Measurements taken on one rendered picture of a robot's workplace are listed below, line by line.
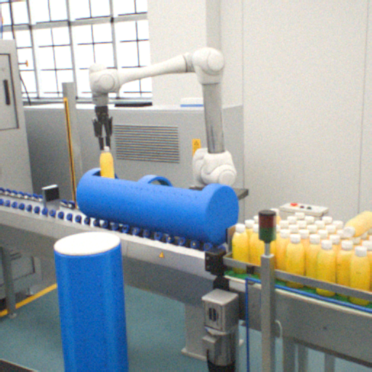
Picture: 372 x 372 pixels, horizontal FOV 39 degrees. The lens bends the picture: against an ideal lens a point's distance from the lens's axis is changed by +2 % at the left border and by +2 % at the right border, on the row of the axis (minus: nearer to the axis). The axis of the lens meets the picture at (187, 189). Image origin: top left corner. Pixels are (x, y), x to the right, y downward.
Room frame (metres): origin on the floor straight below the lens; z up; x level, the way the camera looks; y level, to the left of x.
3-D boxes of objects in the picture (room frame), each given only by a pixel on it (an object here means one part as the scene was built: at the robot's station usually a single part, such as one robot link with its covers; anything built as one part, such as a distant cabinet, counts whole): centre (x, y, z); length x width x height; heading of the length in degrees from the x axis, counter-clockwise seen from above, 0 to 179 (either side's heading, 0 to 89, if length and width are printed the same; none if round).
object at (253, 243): (2.05, -0.29, 0.99); 0.07 x 0.07 x 0.19
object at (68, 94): (3.43, 0.75, 0.85); 0.06 x 0.06 x 1.70; 51
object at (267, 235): (1.72, -0.27, 1.18); 0.06 x 0.06 x 0.05
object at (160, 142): (4.72, 0.57, 0.72); 2.15 x 0.54 x 1.45; 59
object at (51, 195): (3.08, 0.84, 1.00); 0.10 x 0.04 x 0.15; 141
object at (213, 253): (2.06, -0.11, 0.95); 0.10 x 0.07 x 0.10; 141
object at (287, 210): (2.34, -0.54, 1.05); 0.20 x 0.10 x 0.10; 51
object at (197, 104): (4.29, -0.10, 1.48); 0.24 x 0.12 x 0.08; 68
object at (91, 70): (2.74, 0.44, 1.72); 0.13 x 0.11 x 0.16; 18
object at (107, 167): (2.75, 0.43, 1.25); 0.07 x 0.07 x 0.19
